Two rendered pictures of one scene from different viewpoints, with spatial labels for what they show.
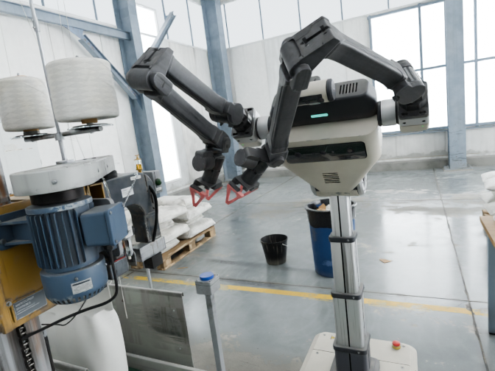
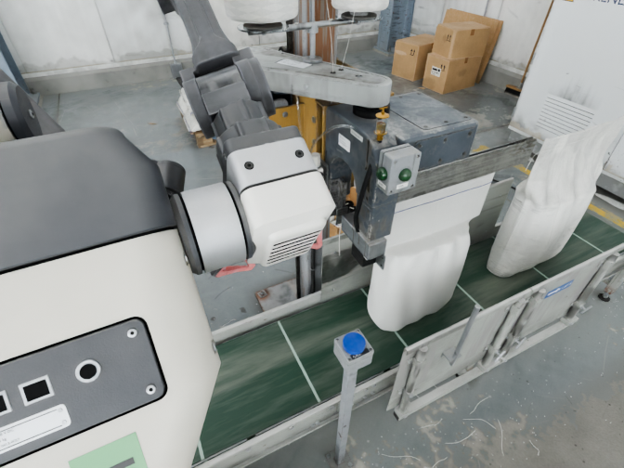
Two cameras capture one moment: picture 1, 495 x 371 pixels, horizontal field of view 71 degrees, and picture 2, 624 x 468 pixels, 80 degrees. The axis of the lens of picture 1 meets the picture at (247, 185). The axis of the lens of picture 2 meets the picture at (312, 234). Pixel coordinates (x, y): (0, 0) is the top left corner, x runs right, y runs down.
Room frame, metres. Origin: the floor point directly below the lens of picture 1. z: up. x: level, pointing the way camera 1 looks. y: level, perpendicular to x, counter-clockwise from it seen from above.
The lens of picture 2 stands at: (1.68, -0.29, 1.70)
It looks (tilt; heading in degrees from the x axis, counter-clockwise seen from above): 40 degrees down; 127
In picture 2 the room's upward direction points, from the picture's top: straight up
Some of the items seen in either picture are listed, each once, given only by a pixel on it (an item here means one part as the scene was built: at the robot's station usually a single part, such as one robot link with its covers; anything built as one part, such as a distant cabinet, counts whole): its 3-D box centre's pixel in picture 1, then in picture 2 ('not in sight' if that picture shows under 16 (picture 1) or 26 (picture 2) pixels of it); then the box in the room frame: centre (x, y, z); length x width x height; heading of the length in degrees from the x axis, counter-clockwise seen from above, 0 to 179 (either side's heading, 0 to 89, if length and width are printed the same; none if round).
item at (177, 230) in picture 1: (161, 234); not in sight; (4.06, 1.09, 0.32); 0.66 x 0.43 x 0.15; 155
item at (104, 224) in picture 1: (106, 228); not in sight; (0.86, 0.37, 1.25); 0.10 x 0.08 x 0.12; 178
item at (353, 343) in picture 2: (206, 277); (354, 344); (1.43, 0.22, 0.84); 0.06 x 0.06 x 0.02
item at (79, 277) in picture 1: (69, 248); not in sight; (0.87, 0.47, 1.21); 0.15 x 0.15 x 0.25
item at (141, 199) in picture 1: (105, 209); (395, 158); (1.32, 0.55, 1.21); 0.30 x 0.25 x 0.30; 63
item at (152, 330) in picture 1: (108, 318); (510, 325); (1.76, 0.83, 0.54); 1.05 x 0.02 x 0.41; 63
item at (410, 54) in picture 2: not in sight; (419, 57); (-0.50, 5.06, 0.22); 0.60 x 0.40 x 0.45; 75
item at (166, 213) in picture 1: (159, 214); not in sight; (4.06, 1.08, 0.56); 0.66 x 0.42 x 0.15; 153
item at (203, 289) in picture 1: (208, 284); (353, 351); (1.43, 0.22, 0.81); 0.08 x 0.08 x 0.06; 63
